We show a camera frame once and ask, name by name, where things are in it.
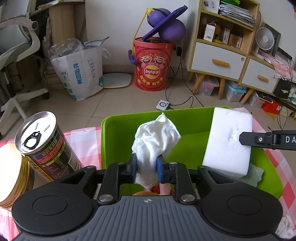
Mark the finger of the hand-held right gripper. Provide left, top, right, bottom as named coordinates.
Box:
left=239, top=131, right=275, bottom=148

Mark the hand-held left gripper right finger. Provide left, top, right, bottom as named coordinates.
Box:
left=157, top=155, right=234, bottom=205

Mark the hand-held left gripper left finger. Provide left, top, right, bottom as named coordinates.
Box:
left=60, top=153, right=139, bottom=206

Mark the white cloth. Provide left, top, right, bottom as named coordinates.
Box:
left=132, top=113, right=182, bottom=189

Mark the white foam block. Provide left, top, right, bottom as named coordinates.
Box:
left=202, top=107, right=253, bottom=178

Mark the green plastic bin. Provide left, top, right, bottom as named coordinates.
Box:
left=101, top=106, right=284, bottom=200

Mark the pink soft toy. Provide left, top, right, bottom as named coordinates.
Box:
left=151, top=183, right=176, bottom=196

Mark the red box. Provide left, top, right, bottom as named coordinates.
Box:
left=261, top=101, right=284, bottom=115

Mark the light green foam piece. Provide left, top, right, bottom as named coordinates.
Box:
left=236, top=163, right=265, bottom=188

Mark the small clear storage box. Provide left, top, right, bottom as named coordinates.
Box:
left=248, top=90, right=266, bottom=108

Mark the black box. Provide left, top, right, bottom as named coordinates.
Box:
left=273, top=79, right=292, bottom=99

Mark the blue lid storage box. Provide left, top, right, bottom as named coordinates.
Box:
left=224, top=80, right=248, bottom=103

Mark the pink checkered tablecloth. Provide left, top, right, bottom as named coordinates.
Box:
left=0, top=107, right=296, bottom=241

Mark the low wooden drawer cabinet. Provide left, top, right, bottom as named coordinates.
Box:
left=239, top=49, right=282, bottom=105

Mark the pale green oval scale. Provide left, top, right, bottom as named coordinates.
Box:
left=102, top=72, right=132, bottom=89

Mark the tall wooden shelf cabinet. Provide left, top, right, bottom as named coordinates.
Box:
left=186, top=0, right=261, bottom=100

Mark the red printed bucket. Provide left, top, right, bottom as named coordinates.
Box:
left=134, top=36, right=176, bottom=90

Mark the white desk fan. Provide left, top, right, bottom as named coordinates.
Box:
left=255, top=27, right=275, bottom=56

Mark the dark pull-tab can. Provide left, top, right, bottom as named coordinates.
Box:
left=14, top=111, right=85, bottom=182

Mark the white paper bag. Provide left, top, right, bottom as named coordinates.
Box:
left=49, top=37, right=110, bottom=102

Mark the white labelled box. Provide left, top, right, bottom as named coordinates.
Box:
left=203, top=22, right=217, bottom=42

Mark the gold metal lid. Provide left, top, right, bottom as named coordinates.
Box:
left=0, top=143, right=35, bottom=209

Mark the stack of papers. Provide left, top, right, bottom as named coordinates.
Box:
left=218, top=3, right=255, bottom=28

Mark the clear plastic bag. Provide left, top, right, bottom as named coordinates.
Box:
left=48, top=38, right=84, bottom=61

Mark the purple jump ball toy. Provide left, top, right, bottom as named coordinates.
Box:
left=142, top=5, right=187, bottom=43

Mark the white carton box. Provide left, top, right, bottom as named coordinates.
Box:
left=201, top=0, right=220, bottom=14

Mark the wooden desk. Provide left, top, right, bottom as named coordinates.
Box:
left=30, top=0, right=88, bottom=45

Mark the white office chair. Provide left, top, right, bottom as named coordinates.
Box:
left=0, top=0, right=50, bottom=139

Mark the black cable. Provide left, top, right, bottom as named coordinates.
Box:
left=165, top=46, right=207, bottom=110

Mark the yellow skipping rope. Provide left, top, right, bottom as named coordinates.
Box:
left=128, top=8, right=153, bottom=65

